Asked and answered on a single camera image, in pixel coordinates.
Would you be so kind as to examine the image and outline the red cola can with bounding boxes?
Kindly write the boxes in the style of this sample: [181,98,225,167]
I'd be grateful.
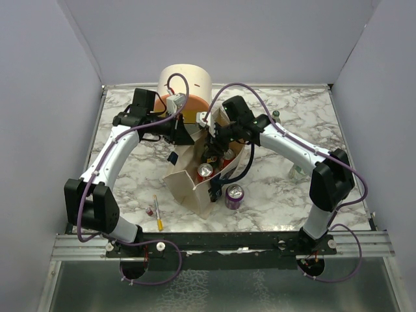
[220,148,235,170]
[196,162,215,183]

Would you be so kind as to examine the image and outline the clear plastic bottle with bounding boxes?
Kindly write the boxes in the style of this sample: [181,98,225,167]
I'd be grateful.
[288,164,307,183]

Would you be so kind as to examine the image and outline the cream canvas tote bag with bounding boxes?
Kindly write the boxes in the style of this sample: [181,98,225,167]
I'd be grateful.
[163,109,250,219]

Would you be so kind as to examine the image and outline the green glass bottle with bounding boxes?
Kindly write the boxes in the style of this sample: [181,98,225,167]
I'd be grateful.
[201,143,224,168]

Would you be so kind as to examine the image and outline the purple soda can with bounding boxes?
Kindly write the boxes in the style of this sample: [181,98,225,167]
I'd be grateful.
[225,184,244,210]

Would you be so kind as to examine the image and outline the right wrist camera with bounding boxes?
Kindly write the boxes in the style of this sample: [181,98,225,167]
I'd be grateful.
[196,112,216,137]

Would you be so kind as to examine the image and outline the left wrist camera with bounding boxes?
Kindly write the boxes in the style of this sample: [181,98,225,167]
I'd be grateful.
[166,93,186,116]

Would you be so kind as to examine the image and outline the purple cable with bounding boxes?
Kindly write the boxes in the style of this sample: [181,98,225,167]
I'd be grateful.
[201,83,369,283]
[77,73,190,287]

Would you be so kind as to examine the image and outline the round drawer storage box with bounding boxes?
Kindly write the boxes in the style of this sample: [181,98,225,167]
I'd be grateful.
[153,64,213,126]

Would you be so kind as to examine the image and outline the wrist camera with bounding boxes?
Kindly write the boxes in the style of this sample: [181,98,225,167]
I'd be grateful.
[166,93,186,116]
[196,112,216,137]

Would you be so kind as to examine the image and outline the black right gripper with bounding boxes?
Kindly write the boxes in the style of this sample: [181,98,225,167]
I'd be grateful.
[203,122,241,157]

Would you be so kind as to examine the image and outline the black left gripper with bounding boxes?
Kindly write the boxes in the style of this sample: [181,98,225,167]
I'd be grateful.
[148,110,195,145]

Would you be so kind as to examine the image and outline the yellow capped pen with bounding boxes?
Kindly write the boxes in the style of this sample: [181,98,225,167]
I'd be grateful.
[153,194,163,231]

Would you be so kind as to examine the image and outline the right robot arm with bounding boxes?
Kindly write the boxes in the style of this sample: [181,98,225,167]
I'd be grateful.
[196,96,355,254]

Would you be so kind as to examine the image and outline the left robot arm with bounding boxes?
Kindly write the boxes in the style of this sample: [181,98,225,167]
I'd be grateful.
[64,88,194,257]

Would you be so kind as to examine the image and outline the black mounting rail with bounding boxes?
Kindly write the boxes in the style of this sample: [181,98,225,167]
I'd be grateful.
[106,231,336,270]

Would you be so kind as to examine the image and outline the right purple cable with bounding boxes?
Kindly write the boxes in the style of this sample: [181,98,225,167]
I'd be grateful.
[201,83,369,283]

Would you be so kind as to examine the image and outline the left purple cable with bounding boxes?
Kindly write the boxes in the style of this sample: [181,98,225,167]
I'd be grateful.
[77,73,190,287]

